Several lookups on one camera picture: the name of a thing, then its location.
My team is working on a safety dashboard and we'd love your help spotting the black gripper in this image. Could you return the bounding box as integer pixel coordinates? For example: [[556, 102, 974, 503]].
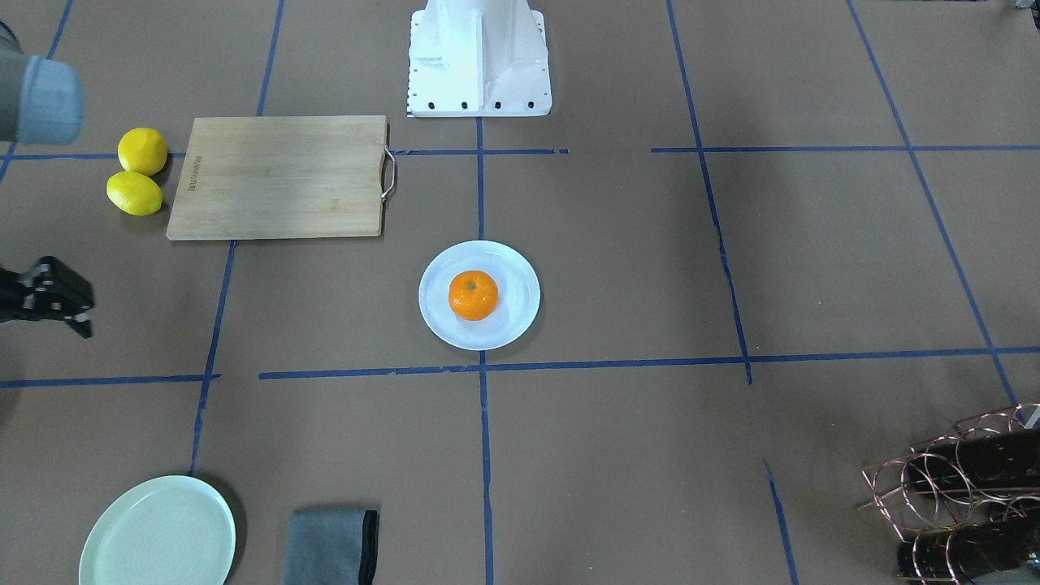
[[1, 257, 94, 338]]

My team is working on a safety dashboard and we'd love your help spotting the orange fruit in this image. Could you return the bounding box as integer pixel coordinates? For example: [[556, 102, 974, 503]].
[[447, 270, 499, 322]]

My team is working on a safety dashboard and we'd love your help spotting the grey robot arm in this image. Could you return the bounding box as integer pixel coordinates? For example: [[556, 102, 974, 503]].
[[1, 24, 94, 338]]

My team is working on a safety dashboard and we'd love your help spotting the pale green plate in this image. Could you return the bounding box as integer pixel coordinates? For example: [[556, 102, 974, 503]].
[[78, 475, 236, 584]]

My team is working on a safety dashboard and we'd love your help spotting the pale blue plate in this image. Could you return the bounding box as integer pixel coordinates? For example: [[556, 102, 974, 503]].
[[418, 240, 541, 351]]

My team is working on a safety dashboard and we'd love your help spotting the yellow lemon lower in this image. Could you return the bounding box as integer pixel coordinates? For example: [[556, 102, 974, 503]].
[[106, 171, 163, 217]]

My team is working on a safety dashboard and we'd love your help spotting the yellow lemon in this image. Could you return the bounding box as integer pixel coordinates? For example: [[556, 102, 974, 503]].
[[116, 127, 168, 177], [106, 171, 163, 217]]

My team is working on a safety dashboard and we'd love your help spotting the yellow lemon upper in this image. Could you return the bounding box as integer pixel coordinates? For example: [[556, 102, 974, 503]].
[[116, 127, 168, 177]]

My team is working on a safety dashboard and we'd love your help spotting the wooden cutting board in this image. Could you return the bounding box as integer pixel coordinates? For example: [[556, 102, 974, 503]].
[[166, 115, 397, 241]]

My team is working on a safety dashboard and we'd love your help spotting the grey folded cloth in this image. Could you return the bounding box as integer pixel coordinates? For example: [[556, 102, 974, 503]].
[[282, 507, 380, 584]]

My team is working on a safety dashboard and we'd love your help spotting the dark wine bottle lower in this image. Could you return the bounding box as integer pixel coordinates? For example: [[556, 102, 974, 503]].
[[896, 518, 1039, 584]]

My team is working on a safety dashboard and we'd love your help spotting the dark wine bottle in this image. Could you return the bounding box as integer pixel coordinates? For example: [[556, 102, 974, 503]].
[[896, 518, 1039, 584], [905, 429, 1039, 497]]

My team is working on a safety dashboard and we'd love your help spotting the dark wine bottle upper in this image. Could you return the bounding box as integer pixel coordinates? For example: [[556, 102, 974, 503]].
[[905, 429, 1039, 497]]

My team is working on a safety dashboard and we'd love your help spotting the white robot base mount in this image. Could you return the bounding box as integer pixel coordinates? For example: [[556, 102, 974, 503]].
[[406, 1, 553, 118]]

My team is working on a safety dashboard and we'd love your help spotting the copper wire wine rack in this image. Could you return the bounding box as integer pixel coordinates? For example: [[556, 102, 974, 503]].
[[860, 404, 1039, 584]]

